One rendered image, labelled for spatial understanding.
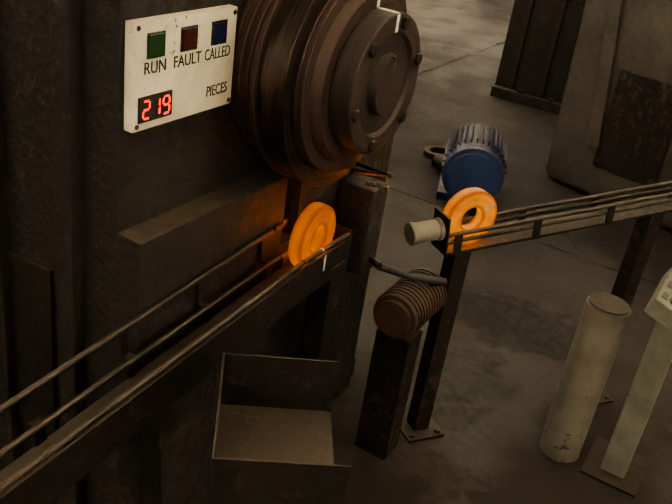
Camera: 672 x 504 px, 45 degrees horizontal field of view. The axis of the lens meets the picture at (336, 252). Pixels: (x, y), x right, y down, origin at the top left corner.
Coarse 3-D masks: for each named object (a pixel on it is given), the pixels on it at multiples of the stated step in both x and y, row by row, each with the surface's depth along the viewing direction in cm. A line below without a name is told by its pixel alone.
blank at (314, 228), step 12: (312, 204) 176; (324, 204) 178; (300, 216) 174; (312, 216) 173; (324, 216) 178; (300, 228) 173; (312, 228) 175; (324, 228) 181; (300, 240) 173; (312, 240) 183; (324, 240) 183; (288, 252) 175; (300, 252) 174; (312, 252) 179; (324, 252) 185
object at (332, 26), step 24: (336, 0) 143; (360, 0) 148; (384, 0) 154; (336, 24) 145; (312, 48) 142; (336, 48) 145; (312, 72) 145; (312, 96) 147; (312, 120) 150; (312, 144) 154; (336, 144) 158; (336, 168) 166
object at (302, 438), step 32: (224, 384) 143; (256, 384) 143; (288, 384) 144; (320, 384) 144; (224, 416) 142; (256, 416) 143; (288, 416) 145; (320, 416) 146; (224, 448) 136; (256, 448) 137; (288, 448) 138; (320, 448) 139; (224, 480) 119; (256, 480) 119; (288, 480) 120; (320, 480) 120
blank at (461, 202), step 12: (468, 192) 204; (480, 192) 205; (456, 204) 203; (468, 204) 205; (480, 204) 206; (492, 204) 208; (456, 216) 205; (480, 216) 210; (492, 216) 210; (456, 228) 207; (468, 228) 210
